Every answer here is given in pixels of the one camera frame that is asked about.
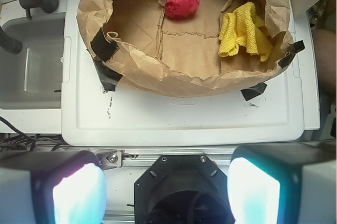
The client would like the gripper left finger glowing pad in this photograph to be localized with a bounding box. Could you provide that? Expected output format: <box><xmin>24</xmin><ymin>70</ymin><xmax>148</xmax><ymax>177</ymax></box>
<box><xmin>1</xmin><ymin>151</ymin><xmax>107</xmax><ymax>223</ymax></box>

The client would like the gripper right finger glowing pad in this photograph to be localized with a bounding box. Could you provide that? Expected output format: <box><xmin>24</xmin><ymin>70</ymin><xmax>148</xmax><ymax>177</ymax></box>
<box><xmin>227</xmin><ymin>145</ymin><xmax>336</xmax><ymax>223</ymax></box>

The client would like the red paper ball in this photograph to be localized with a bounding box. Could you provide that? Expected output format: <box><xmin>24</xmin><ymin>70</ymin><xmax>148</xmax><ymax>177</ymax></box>
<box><xmin>164</xmin><ymin>0</ymin><xmax>200</xmax><ymax>20</ymax></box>

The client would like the grey toy sink basin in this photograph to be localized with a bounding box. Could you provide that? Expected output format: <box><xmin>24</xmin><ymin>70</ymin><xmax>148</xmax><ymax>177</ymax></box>
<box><xmin>1</xmin><ymin>13</ymin><xmax>65</xmax><ymax>110</ymax></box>

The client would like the yellow knitted cloth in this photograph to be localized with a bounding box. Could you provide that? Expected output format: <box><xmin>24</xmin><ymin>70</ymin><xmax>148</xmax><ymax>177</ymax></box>
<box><xmin>218</xmin><ymin>2</ymin><xmax>274</xmax><ymax>62</ymax></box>

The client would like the brown paper bag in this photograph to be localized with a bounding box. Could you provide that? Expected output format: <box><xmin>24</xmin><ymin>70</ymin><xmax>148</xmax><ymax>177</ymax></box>
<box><xmin>77</xmin><ymin>0</ymin><xmax>295</xmax><ymax>98</ymax></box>

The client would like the aluminium rail frame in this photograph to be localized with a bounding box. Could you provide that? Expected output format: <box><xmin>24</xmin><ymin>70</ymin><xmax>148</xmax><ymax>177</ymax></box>
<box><xmin>94</xmin><ymin>145</ymin><xmax>236</xmax><ymax>169</ymax></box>

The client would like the black robot mount plate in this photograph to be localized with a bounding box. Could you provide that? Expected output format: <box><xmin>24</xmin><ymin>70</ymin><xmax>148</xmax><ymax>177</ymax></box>
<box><xmin>134</xmin><ymin>160</ymin><xmax>235</xmax><ymax>223</ymax></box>

